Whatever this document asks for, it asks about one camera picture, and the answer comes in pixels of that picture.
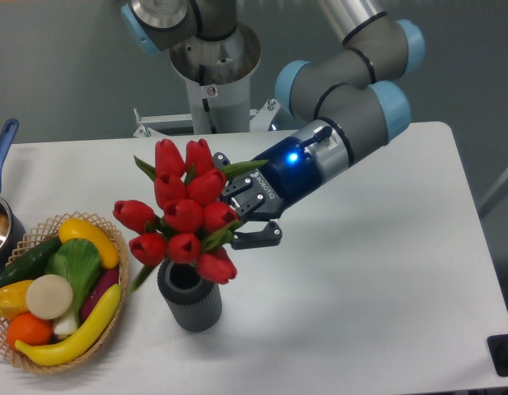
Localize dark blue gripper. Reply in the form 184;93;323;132
212;137;324;250

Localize red tulip bouquet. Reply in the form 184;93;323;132
114;138;266;290

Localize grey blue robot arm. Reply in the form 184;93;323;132
121;1;426;249

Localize dark grey ribbed vase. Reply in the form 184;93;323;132
157;262;222;332

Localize purple eggplant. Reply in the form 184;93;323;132
80;268;119;323

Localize yellow squash upper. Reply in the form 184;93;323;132
58;217;119;269

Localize green leafy bok choy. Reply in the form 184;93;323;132
44;239;101;340

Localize woven wicker basket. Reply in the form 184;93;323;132
0;211;129;374

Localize long yellow banana squash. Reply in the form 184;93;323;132
16;284;122;367

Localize round beige disc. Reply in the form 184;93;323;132
26;274;73;320

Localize green cucumber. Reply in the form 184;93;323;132
0;236;62;288

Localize orange fruit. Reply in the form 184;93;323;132
7;313;53;350

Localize yellow bell pepper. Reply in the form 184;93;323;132
0;280;34;320

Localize black device at edge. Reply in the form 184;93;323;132
487;334;508;377

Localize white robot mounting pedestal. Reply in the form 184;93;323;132
133;22;281;137

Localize blue handled saucepan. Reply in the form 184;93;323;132
0;118;26;275

